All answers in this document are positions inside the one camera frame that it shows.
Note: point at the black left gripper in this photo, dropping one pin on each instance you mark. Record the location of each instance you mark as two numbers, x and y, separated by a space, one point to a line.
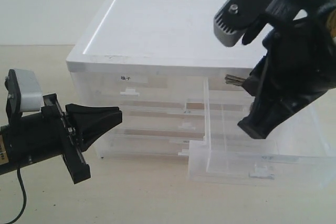
83 123

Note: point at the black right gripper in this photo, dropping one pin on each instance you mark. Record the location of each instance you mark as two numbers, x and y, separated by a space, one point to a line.
299 66

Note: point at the clear drawer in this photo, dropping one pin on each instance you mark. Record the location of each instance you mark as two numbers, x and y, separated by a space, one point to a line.
124 143
186 115
97 88
295 154

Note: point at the key bunch with blue tag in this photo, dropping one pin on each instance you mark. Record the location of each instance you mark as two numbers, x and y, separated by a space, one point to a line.
234 80

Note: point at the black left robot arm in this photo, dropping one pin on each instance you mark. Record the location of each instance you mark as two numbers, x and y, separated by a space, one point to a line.
28 140

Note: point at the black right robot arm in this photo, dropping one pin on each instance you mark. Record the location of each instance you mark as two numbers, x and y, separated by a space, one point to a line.
298 67

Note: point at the white plastic drawer cabinet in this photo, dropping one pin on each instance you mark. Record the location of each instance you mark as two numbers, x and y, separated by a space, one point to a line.
161 37

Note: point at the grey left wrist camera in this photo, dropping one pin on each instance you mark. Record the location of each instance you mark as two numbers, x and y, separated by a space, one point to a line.
24 92

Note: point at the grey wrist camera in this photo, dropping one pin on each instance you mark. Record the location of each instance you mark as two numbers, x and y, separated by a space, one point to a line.
24 92
235 17

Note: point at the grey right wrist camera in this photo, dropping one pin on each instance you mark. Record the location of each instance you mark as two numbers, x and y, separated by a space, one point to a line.
235 17

